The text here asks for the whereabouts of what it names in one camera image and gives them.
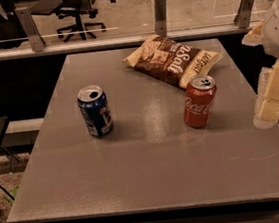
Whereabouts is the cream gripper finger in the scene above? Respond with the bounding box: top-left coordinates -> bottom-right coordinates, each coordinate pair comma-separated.
253,59 -> 279,129
241,20 -> 264,47

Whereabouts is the brown chip bag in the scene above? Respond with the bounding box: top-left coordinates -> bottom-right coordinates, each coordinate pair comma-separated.
124,34 -> 223,89

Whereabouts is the red coca-cola can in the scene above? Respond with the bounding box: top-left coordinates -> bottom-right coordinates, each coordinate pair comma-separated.
183,74 -> 217,128

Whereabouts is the blue pepsi can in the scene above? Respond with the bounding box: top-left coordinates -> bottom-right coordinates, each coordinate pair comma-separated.
77,85 -> 113,137

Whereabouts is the black office chair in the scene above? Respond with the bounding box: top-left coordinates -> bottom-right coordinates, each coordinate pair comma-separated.
30,0 -> 106,42

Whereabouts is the glass railing panel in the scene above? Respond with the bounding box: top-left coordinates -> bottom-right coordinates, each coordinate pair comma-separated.
0,0 -> 279,52

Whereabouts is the right metal railing post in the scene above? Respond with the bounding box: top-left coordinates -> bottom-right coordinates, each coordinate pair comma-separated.
234,0 -> 255,29

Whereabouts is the metal railing post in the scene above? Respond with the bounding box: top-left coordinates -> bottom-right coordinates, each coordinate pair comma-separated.
15,7 -> 45,53
234,0 -> 255,29
154,0 -> 168,37

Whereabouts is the middle metal railing post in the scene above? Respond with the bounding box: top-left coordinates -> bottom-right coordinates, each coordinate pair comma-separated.
154,0 -> 168,37

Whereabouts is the left metal railing post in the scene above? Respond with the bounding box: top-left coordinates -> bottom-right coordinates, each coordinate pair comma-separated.
15,7 -> 45,53

